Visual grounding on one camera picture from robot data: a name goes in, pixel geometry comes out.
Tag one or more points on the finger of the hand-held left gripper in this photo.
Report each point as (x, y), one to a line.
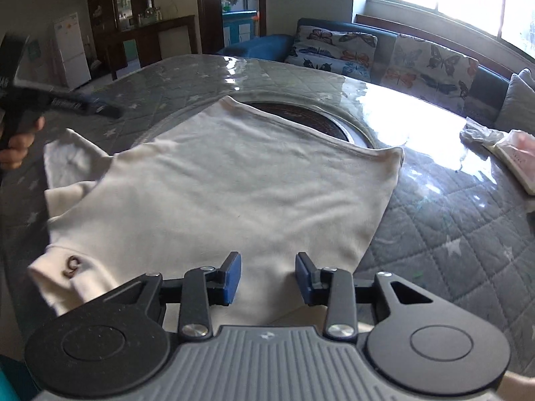
(87, 104)

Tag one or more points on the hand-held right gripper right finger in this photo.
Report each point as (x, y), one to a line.
(302, 277)

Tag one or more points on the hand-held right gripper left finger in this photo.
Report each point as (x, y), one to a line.
(232, 277)

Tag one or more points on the cream shirt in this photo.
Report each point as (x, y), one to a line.
(234, 200)

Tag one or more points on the person's left hand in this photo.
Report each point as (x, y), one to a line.
(19, 150)

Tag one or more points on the white refrigerator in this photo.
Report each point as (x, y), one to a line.
(72, 52)

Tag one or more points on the dark wooden display cabinet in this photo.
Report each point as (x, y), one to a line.
(108, 29)

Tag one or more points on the white board panel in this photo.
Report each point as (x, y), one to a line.
(172, 41)

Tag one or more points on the black round induction cooktop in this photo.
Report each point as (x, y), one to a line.
(317, 123)

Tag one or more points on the blue kitchen cabinet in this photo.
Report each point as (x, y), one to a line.
(239, 29)

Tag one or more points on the blue sofa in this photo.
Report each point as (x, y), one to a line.
(259, 48)

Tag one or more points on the crumpled white plastic bag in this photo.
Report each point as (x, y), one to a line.
(480, 133)

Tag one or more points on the butterfly print cushion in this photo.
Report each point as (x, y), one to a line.
(430, 71)
(330, 50)

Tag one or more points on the grey pillow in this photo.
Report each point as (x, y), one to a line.
(518, 104)

